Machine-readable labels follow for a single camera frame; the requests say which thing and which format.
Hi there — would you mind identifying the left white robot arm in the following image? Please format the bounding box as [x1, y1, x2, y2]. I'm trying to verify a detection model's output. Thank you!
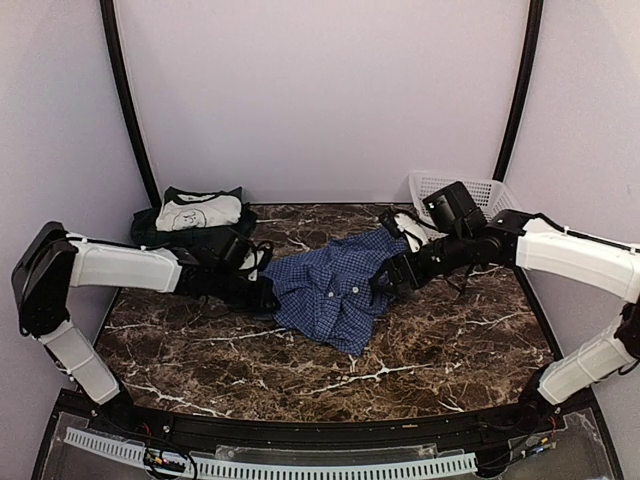
[11, 222, 280, 436]

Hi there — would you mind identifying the left black frame post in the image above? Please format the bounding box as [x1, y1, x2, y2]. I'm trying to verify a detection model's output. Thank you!
[99, 0, 161, 207]

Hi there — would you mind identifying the black frame post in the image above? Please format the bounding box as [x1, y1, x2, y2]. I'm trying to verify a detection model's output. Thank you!
[492, 0, 545, 182]
[99, 0, 161, 207]

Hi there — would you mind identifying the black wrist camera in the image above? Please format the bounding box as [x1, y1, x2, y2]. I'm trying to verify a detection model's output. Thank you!
[211, 235, 273, 282]
[379, 180, 486, 254]

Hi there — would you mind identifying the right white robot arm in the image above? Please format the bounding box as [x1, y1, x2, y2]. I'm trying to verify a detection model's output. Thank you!
[371, 209, 639, 434]

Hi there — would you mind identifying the blue checkered shirt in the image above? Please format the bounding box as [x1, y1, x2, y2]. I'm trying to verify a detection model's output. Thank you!
[263, 227, 407, 356]

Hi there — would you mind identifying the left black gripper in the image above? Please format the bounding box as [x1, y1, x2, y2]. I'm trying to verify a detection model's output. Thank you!
[210, 265, 280, 314]

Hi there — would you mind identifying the dark green plaid garment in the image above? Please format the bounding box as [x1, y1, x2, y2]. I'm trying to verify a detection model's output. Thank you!
[130, 203, 258, 248]

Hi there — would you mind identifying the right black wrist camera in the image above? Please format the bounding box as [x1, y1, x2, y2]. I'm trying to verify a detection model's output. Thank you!
[379, 180, 486, 254]

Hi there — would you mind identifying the white and green raglan shirt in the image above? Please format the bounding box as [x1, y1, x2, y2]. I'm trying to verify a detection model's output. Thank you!
[155, 187, 243, 232]

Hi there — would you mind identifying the white slotted cable duct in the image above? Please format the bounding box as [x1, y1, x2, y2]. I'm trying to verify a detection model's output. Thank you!
[64, 427, 477, 479]

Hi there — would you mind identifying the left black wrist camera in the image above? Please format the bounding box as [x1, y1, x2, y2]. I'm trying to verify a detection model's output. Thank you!
[211, 235, 273, 282]

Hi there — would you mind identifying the right black frame post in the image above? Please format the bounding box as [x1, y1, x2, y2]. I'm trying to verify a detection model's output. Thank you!
[492, 0, 545, 182]

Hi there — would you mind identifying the black curved front rail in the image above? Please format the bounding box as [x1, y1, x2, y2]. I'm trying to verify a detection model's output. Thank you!
[43, 389, 610, 451]

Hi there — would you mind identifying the white plastic laundry basket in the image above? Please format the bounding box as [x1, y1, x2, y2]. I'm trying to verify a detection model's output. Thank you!
[408, 170, 521, 221]

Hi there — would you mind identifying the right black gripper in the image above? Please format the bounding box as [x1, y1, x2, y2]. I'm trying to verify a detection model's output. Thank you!
[369, 228, 473, 296]

